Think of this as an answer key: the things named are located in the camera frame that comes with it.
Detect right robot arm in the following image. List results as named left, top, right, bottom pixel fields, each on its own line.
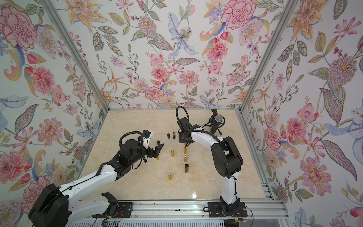
left=176, top=106, right=244, bottom=216

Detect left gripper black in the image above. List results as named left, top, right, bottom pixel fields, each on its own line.
left=129, top=142, right=164, bottom=166

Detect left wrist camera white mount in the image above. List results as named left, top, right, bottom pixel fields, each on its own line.
left=142, top=130, right=154, bottom=148

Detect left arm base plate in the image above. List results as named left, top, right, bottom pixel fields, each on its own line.
left=100, top=202, right=133, bottom=218

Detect aluminium front rail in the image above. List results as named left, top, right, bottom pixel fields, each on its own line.
left=65, top=200, right=290, bottom=220

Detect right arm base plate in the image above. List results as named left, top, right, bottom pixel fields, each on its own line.
left=206, top=201, right=248, bottom=218

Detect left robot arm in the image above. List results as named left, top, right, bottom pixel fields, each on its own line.
left=28, top=130, right=164, bottom=227

